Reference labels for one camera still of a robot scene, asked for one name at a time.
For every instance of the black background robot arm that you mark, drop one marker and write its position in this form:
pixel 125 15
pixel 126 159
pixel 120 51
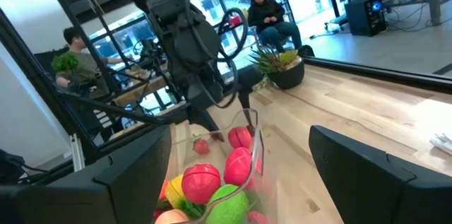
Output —
pixel 148 54

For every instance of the green toy lime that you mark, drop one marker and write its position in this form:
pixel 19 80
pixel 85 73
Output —
pixel 227 208

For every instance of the potted green succulent plant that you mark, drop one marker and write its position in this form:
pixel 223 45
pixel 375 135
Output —
pixel 287 75

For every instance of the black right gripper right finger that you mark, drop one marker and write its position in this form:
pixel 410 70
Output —
pixel 381 199

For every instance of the person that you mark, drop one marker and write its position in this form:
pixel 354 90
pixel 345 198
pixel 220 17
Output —
pixel 268 15
pixel 84 65

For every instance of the wooden background table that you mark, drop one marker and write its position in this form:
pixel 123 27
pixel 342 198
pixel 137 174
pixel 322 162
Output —
pixel 141 89

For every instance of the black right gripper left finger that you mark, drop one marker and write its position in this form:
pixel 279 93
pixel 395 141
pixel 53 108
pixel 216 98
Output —
pixel 106 203

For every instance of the clear plastic tupperware container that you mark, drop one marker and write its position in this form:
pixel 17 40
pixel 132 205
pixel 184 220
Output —
pixel 257 139

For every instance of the pink orange toy peach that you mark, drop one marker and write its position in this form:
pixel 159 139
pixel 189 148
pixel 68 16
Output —
pixel 171 217

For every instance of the yellow toy bell pepper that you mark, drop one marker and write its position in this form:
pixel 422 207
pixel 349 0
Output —
pixel 174 192

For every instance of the black computer blue light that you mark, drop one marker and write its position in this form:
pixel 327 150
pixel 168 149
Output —
pixel 363 19

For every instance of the orange toy orange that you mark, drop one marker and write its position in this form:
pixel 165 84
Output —
pixel 163 190

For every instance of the silver aluminium extrusion post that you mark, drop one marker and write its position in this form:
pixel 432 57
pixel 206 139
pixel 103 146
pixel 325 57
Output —
pixel 77 153

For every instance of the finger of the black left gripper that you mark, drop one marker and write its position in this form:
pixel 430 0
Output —
pixel 203 119
pixel 246 107

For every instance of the green leafy background plant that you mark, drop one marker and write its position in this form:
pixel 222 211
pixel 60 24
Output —
pixel 65 63

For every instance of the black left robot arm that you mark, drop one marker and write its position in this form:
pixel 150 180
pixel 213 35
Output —
pixel 183 33

